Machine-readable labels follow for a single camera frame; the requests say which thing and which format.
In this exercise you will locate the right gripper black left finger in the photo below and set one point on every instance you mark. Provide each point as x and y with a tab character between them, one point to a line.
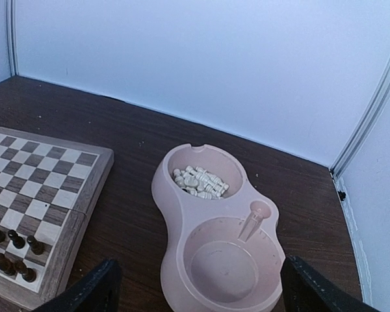
99	290

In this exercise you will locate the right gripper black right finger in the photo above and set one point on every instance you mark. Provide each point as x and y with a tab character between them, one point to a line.
306	289

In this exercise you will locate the dark rook chess piece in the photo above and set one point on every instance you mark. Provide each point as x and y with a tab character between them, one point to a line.
36	246

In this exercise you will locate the dark knight chess piece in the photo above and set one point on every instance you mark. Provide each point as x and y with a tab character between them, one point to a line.
6	265

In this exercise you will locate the wooden chess board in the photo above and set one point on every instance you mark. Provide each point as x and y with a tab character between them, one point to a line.
49	188

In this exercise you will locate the white chess pieces pile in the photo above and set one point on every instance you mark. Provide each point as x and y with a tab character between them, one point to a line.
200	183

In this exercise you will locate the pink double bowl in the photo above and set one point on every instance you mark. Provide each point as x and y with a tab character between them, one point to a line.
221	255

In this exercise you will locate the right aluminium frame post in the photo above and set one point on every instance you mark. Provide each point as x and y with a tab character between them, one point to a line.
360	133

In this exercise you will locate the aluminium frame post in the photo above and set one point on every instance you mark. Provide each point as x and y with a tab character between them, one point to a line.
11	36
360	133

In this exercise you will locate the left aluminium frame post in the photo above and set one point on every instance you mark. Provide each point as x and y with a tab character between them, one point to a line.
11	36

